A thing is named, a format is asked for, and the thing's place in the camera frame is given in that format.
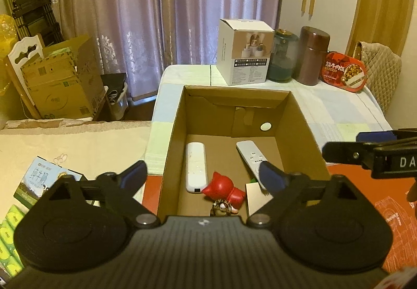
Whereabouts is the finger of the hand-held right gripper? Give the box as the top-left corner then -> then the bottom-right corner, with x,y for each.
322,140 -> 377,164
356,128 -> 417,144

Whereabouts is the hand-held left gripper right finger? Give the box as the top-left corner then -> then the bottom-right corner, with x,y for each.
246,160 -> 365,229

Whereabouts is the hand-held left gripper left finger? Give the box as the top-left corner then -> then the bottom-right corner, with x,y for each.
49,160 -> 162,229

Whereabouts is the white square tile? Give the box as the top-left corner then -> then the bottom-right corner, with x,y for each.
245,182 -> 275,218

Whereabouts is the white remote control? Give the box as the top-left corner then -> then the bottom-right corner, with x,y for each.
185,142 -> 209,193
236,140 -> 272,190

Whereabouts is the red toy figure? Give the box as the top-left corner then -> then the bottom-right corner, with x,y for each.
201,172 -> 247,214

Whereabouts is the brown lattice trinket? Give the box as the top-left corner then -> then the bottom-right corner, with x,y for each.
210,200 -> 239,217

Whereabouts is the red printed mat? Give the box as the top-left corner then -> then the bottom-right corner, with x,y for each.
142,163 -> 417,276

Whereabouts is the beige bed sheet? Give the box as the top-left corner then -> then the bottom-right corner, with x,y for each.
0,120 -> 152,227

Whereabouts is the quilted beige chair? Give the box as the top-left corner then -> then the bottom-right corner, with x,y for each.
353,41 -> 403,114

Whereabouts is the red oval food box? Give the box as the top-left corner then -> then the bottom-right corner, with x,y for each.
320,51 -> 367,94

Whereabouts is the black white storage bin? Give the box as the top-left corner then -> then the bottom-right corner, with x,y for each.
100,73 -> 128,121

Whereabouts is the brown metal canister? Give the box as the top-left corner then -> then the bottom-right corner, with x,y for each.
292,26 -> 330,86

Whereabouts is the blue green milk carton box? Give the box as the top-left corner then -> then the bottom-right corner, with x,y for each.
14,156 -> 83,211

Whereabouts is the brown printed cardboard box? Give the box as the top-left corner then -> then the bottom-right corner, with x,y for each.
21,35 -> 106,120

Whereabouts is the dark green glass jar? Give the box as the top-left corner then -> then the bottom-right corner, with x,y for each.
267,28 -> 299,83

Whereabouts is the red white patterned cloth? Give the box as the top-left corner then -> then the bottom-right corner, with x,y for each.
379,266 -> 417,289

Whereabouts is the white product box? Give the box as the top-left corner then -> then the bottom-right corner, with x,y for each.
217,18 -> 275,86

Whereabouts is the stack of green packets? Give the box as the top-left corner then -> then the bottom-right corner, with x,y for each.
0,204 -> 27,278

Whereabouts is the purple curtain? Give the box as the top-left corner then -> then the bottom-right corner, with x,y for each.
42,0 -> 284,102

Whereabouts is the white carved chair back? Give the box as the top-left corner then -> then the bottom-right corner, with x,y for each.
4,34 -> 46,118

